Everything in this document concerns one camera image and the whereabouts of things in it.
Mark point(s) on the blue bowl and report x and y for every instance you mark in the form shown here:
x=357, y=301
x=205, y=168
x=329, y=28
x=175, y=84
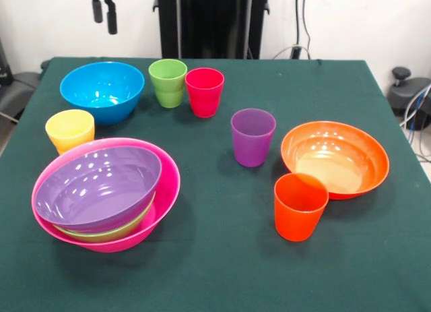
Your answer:
x=101, y=86

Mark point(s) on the purple bowl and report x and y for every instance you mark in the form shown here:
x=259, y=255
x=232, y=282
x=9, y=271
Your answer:
x=101, y=190

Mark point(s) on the pink bowl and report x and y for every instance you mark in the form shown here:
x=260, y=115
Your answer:
x=165, y=187

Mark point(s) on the green bowl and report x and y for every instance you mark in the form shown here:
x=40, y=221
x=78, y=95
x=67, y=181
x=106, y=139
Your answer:
x=111, y=236

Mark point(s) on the orange bowl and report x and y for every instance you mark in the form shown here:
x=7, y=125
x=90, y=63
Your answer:
x=336, y=157

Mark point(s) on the green cup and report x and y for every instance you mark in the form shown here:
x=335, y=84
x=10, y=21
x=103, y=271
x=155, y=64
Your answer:
x=170, y=99
x=167, y=69

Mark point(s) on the black equipment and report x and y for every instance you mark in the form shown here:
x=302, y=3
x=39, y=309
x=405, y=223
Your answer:
x=23, y=83

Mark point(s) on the yellow cup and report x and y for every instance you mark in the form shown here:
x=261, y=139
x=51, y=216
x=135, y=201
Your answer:
x=69, y=130

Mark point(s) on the red cup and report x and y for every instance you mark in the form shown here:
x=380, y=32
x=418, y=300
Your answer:
x=204, y=96

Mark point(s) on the black plug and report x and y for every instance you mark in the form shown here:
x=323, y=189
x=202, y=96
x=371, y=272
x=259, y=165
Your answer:
x=296, y=52

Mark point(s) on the purple cup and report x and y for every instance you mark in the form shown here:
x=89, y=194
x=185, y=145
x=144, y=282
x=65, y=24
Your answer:
x=252, y=147

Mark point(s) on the orange cup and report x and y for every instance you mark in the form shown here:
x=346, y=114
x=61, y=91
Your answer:
x=298, y=217

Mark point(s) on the dark green tablecloth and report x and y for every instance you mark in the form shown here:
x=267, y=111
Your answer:
x=353, y=258

